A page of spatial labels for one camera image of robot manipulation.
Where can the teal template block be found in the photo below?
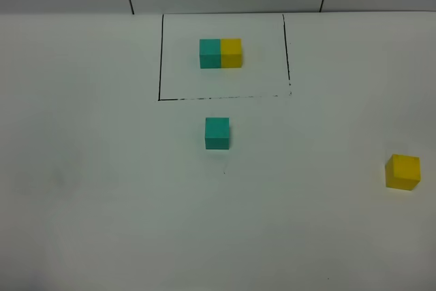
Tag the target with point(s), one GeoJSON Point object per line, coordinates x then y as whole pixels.
{"type": "Point", "coordinates": [210, 53]}

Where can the yellow template block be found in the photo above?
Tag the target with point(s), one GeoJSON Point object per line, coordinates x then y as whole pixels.
{"type": "Point", "coordinates": [231, 53]}

